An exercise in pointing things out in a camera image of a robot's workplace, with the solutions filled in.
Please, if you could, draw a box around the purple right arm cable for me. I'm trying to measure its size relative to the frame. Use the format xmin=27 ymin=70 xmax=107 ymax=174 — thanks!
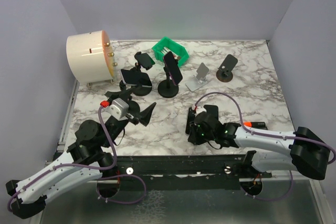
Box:
xmin=194 ymin=91 xmax=336 ymax=164

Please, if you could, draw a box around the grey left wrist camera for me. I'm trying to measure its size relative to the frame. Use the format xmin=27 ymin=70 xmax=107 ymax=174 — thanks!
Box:
xmin=107 ymin=98 xmax=129 ymax=121

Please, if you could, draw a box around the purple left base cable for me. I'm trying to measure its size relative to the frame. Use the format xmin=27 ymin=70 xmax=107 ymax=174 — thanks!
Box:
xmin=96 ymin=170 xmax=148 ymax=205

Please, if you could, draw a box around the green plastic bin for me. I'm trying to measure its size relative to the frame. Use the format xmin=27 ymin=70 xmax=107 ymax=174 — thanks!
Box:
xmin=152 ymin=37 xmax=190 ymax=67

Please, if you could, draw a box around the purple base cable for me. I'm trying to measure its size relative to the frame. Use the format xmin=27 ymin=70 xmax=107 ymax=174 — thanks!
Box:
xmin=96 ymin=170 xmax=148 ymax=205
xmin=240 ymin=170 xmax=295 ymax=203

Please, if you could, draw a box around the black round base phone stand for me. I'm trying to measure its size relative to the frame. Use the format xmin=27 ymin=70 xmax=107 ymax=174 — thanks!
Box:
xmin=157 ymin=67 xmax=179 ymax=98

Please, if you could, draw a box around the silver folding phone stand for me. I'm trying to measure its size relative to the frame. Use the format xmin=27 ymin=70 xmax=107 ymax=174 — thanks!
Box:
xmin=186 ymin=62 xmax=209 ymax=92

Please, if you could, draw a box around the purple case phone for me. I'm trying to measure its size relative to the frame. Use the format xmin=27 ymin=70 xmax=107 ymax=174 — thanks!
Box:
xmin=163 ymin=51 xmax=183 ymax=86

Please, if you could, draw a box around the black front mounting rail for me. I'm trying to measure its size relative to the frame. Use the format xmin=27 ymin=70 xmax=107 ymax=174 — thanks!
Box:
xmin=81 ymin=154 xmax=274 ymax=190

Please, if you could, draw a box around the orange cap marker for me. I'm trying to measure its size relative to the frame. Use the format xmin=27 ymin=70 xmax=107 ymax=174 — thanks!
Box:
xmin=244 ymin=122 xmax=266 ymax=128

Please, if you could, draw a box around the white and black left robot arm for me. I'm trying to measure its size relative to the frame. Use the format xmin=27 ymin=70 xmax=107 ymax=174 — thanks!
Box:
xmin=6 ymin=88 xmax=156 ymax=219

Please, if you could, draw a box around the black front phone stand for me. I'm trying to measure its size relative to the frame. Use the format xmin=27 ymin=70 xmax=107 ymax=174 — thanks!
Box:
xmin=119 ymin=68 xmax=153 ymax=116

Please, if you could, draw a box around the white cylindrical drum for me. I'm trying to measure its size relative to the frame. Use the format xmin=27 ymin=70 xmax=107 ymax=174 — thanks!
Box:
xmin=66 ymin=30 xmax=116 ymax=84

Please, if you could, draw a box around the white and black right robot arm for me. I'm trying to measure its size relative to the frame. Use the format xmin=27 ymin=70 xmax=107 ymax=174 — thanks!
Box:
xmin=186 ymin=105 xmax=330 ymax=180

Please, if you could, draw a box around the brown base phone stand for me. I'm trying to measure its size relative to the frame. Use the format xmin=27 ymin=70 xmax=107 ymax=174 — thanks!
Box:
xmin=216 ymin=54 xmax=238 ymax=82

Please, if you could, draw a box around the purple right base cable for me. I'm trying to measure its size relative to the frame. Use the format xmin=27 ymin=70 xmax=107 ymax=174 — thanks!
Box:
xmin=240 ymin=170 xmax=295 ymax=203

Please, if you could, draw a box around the black clamp phone stand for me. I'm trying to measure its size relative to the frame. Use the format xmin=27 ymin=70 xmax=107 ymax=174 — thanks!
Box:
xmin=133 ymin=51 xmax=155 ymax=97

